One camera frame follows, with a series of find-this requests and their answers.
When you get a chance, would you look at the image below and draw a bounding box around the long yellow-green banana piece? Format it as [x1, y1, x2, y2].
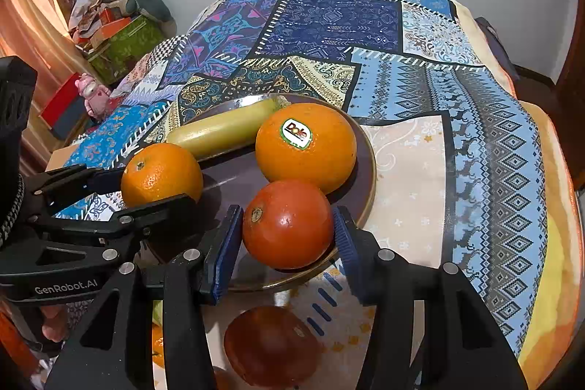
[167, 94, 291, 161]

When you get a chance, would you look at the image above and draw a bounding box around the cut yellow-green banana piece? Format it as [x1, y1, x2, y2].
[152, 300, 163, 327]

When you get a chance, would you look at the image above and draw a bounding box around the red tomato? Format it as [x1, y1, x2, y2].
[243, 179, 334, 270]
[223, 306, 321, 388]

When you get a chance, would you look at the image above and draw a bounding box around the orange curtain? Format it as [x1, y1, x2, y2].
[1, 0, 92, 175]

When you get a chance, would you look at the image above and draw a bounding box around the pile of clothes and boxes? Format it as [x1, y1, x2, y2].
[68, 0, 177, 85]

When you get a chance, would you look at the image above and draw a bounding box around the dark purple ceramic plate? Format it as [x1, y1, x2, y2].
[137, 92, 378, 293]

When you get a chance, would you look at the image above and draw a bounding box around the orange with Dole sticker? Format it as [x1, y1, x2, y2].
[255, 103, 357, 194]

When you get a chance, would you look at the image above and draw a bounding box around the cardboard box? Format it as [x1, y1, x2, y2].
[46, 144, 78, 171]

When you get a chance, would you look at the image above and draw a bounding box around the small mandarin orange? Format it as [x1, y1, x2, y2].
[152, 324, 165, 368]

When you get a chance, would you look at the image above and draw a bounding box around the pink plush toy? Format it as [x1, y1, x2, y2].
[74, 73, 111, 121]

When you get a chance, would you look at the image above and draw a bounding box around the brown wooden door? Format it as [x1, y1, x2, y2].
[555, 0, 585, 190]

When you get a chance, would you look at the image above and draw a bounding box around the left human hand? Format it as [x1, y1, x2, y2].
[41, 305, 68, 342]

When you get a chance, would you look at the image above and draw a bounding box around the orange with white sticker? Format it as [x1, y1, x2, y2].
[121, 143, 203, 208]

